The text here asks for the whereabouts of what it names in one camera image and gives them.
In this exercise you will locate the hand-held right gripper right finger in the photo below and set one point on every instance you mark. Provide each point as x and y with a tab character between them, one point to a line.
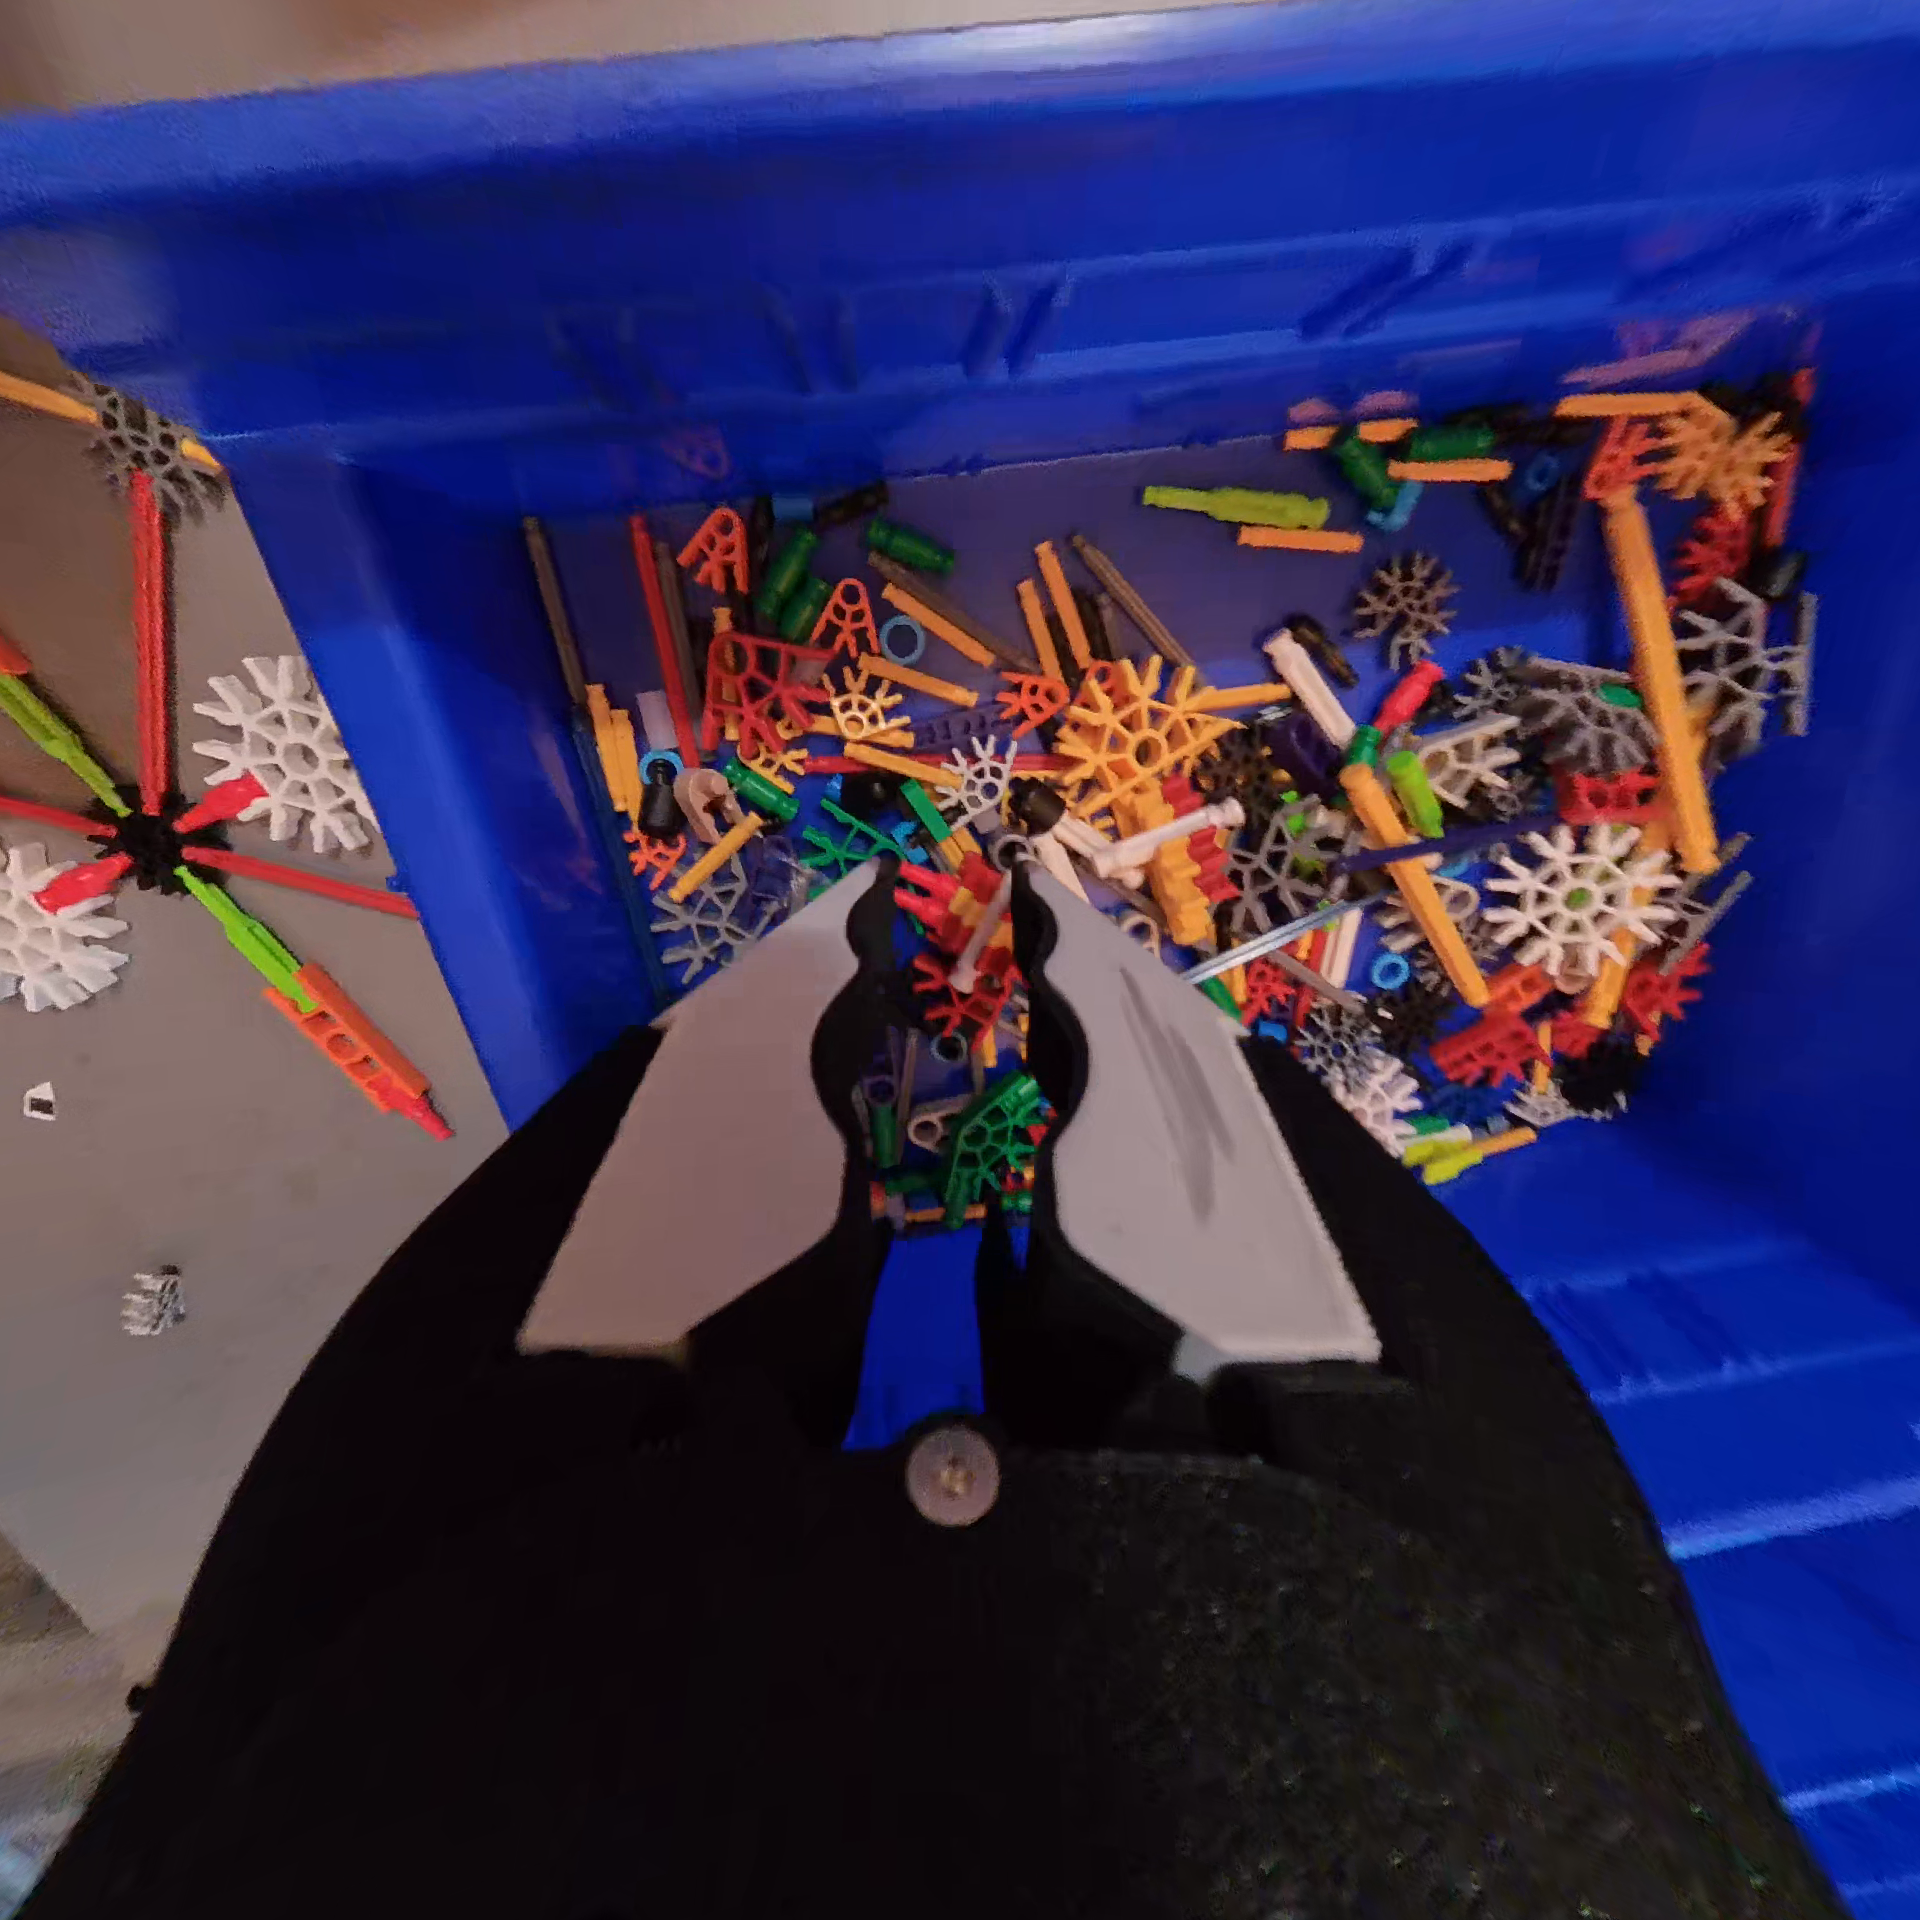
1202	1201

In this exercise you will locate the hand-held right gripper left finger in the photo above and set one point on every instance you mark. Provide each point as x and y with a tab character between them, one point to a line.
722	1185

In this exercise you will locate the pile of colourful toy pieces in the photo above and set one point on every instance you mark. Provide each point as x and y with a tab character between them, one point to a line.
1139	734

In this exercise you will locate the spoked construction toy wheel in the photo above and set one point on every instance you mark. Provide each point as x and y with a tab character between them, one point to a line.
152	841

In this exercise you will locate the small white clip piece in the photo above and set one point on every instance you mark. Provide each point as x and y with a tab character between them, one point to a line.
157	1301

